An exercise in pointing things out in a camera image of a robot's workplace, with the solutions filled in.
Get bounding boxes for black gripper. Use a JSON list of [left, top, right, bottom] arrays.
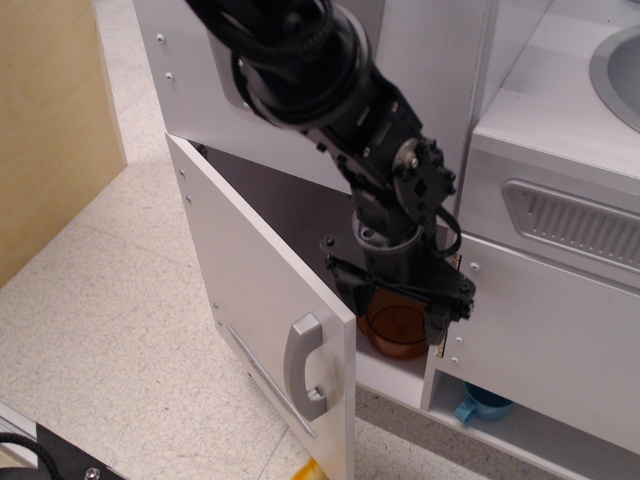
[[320, 235, 476, 345]]

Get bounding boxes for silver fridge door handle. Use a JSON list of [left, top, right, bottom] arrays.
[[282, 312, 329, 422]]

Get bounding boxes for white fridge door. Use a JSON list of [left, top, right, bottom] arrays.
[[166, 135, 356, 479]]

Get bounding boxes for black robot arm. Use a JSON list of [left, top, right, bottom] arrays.
[[190, 1, 475, 345]]

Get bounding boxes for silver fridge emblem badge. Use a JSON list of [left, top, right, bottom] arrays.
[[227, 326, 317, 438]]

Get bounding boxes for white toy fridge cabinet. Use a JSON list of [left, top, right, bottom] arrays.
[[131, 0, 501, 412]]

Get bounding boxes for orange plastic pot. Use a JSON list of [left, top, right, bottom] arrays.
[[358, 289, 429, 360]]

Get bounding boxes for lower brass hinge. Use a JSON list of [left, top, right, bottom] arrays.
[[435, 336, 447, 358]]

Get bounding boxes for brass hinge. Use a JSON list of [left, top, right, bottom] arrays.
[[435, 336, 447, 358], [452, 253, 461, 271]]

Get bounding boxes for upper brass hinge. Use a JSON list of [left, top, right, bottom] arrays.
[[452, 253, 461, 271]]

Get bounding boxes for blue plastic cup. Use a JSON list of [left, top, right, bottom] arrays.
[[454, 382, 515, 425]]

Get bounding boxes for white toy kitchen counter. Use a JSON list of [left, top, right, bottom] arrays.
[[423, 1, 639, 479]]

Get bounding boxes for yellow toy bread loaf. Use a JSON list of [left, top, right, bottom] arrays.
[[291, 458, 328, 480]]

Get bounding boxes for silver vent grille panel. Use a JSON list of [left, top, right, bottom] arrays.
[[501, 180, 639, 270]]

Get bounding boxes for silver ice dispenser recess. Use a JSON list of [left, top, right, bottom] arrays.
[[188, 1, 385, 124]]

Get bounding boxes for grey sink basin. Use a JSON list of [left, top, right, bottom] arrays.
[[589, 25, 640, 132]]

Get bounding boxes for light wooden board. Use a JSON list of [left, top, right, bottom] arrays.
[[1, 1, 126, 283]]

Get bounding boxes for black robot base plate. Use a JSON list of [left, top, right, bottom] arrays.
[[0, 403, 126, 480]]

